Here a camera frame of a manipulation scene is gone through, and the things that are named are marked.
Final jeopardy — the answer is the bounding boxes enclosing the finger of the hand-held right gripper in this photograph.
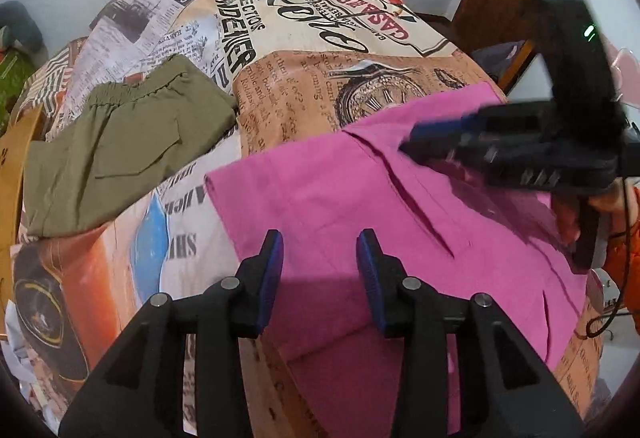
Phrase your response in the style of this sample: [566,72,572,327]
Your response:
[398,137,493,169]
[407,113,488,145]

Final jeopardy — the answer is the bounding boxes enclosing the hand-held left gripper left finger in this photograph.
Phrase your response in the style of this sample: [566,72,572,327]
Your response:
[59,229,285,438]

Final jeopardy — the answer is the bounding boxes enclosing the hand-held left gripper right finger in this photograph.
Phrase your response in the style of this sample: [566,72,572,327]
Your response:
[355,228,587,438]

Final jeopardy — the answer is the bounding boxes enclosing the pink pants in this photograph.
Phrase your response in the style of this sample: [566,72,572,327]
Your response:
[205,82,592,436]

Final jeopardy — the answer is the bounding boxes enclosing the person's right forearm orange sleeve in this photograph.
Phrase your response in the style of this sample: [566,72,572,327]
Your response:
[600,187,640,306]

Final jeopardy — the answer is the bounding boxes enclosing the olive green pants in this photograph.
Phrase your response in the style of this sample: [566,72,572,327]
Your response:
[22,54,239,239]

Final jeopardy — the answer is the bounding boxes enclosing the person's right hand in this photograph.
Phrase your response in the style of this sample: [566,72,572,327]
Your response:
[551,192,628,249]

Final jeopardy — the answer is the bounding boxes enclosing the dark cloth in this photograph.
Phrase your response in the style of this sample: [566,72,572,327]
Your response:
[471,40,540,84]

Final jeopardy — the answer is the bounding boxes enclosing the printed blanket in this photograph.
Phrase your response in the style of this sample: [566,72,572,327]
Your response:
[4,0,610,438]

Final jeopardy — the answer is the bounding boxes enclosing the brown wooden board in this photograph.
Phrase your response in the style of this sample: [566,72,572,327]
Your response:
[0,104,47,336]

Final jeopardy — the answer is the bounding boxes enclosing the green cloth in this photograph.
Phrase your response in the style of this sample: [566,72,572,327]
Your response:
[0,48,37,131]

